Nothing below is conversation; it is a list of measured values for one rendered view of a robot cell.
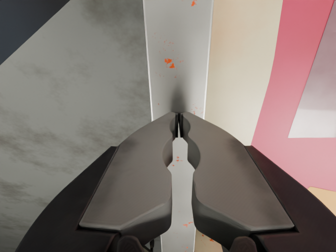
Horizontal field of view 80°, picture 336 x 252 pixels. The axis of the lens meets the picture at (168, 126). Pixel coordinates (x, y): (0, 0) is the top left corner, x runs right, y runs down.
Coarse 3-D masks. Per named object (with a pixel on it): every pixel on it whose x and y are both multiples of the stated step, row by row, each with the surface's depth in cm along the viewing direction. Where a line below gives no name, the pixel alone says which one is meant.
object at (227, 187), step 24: (192, 120) 11; (192, 144) 10; (216, 144) 9; (240, 144) 9; (216, 168) 8; (240, 168) 8; (192, 192) 8; (216, 192) 7; (240, 192) 7; (264, 192) 7; (216, 216) 6; (240, 216) 6; (264, 216) 6; (288, 216) 6; (216, 240) 7
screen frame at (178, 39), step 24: (144, 0) 11; (168, 0) 10; (192, 0) 10; (144, 24) 11; (168, 24) 11; (192, 24) 11; (168, 48) 12; (192, 48) 12; (168, 72) 12; (192, 72) 12; (168, 96) 13; (192, 96) 13; (168, 168) 17; (192, 168) 16; (192, 216) 20; (168, 240) 22; (192, 240) 22
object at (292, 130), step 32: (288, 0) 13; (320, 0) 13; (288, 32) 14; (320, 32) 14; (288, 64) 15; (320, 64) 15; (288, 96) 17; (320, 96) 17; (256, 128) 18; (288, 128) 18; (320, 128) 18; (288, 160) 20; (320, 160) 20
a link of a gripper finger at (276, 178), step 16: (256, 160) 8; (272, 176) 7; (288, 176) 7; (288, 192) 7; (304, 192) 7; (288, 208) 6; (304, 208) 6; (320, 208) 6; (304, 224) 6; (320, 224) 6; (256, 240) 6; (272, 240) 5; (288, 240) 5; (304, 240) 5; (320, 240) 5
